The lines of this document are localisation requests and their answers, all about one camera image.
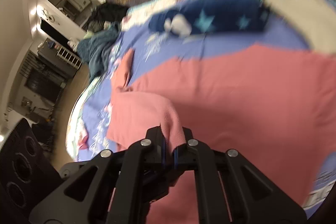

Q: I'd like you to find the pink cloth garment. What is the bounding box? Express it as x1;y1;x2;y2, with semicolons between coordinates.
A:
107;44;335;217

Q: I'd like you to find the navy star fleece blanket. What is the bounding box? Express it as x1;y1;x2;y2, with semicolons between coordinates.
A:
148;0;270;38

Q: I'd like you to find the dark cabinet furniture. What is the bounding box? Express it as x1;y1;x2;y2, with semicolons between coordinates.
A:
20;38;78;103

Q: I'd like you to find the teal fleece blanket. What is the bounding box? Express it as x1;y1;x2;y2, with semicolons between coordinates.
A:
77;22;121;83

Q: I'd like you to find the folded white grey cloth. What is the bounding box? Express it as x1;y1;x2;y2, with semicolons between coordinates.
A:
264;0;335;56

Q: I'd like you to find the black clothes pile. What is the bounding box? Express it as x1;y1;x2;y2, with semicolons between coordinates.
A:
83;2;129;33

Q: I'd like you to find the white slatted rack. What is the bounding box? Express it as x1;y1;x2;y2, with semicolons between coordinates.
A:
56;46;82;70

